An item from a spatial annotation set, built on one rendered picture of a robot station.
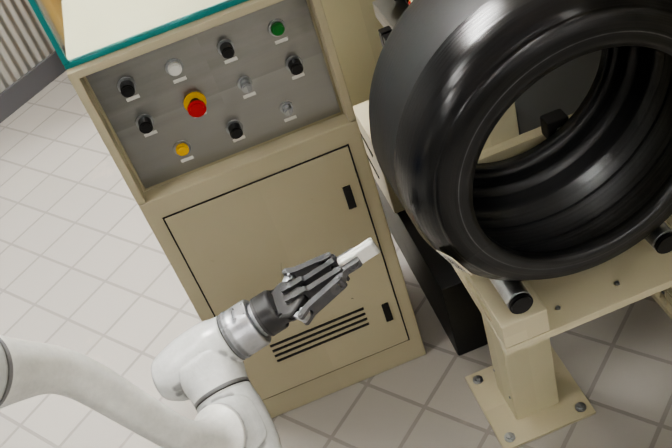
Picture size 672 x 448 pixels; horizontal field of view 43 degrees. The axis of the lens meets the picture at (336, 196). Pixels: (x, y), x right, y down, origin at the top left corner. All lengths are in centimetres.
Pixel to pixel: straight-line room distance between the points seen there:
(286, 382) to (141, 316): 79
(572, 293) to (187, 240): 94
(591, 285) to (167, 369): 79
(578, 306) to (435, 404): 98
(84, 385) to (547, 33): 79
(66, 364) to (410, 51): 67
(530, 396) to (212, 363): 115
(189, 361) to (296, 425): 116
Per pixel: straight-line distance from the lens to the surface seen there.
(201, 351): 147
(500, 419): 246
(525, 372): 231
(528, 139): 177
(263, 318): 145
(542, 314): 156
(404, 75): 130
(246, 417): 142
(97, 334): 317
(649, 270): 169
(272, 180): 205
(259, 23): 190
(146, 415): 130
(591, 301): 164
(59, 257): 359
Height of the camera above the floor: 205
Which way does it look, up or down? 39 degrees down
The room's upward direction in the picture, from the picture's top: 19 degrees counter-clockwise
